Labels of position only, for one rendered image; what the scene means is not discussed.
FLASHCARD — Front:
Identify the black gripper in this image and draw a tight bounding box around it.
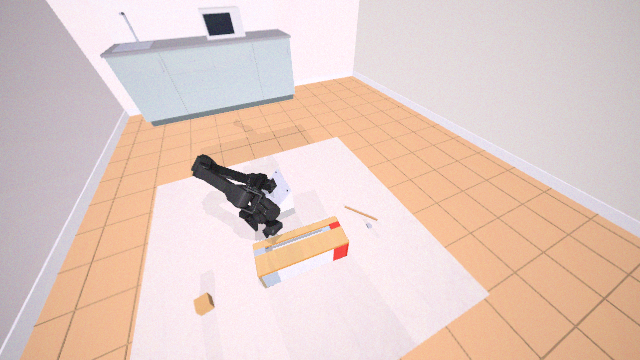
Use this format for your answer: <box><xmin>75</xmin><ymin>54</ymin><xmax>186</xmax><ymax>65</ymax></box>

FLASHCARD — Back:
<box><xmin>239</xmin><ymin>210</ymin><xmax>283</xmax><ymax>238</ymax></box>

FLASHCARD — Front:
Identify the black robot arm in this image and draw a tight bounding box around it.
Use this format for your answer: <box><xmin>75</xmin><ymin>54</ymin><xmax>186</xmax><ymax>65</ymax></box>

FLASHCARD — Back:
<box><xmin>191</xmin><ymin>154</ymin><xmax>281</xmax><ymax>221</ymax></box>

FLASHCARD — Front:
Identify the small orange block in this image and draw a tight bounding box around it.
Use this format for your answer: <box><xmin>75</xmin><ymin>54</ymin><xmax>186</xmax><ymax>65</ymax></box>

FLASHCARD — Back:
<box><xmin>193</xmin><ymin>292</ymin><xmax>215</xmax><ymax>316</ymax></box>

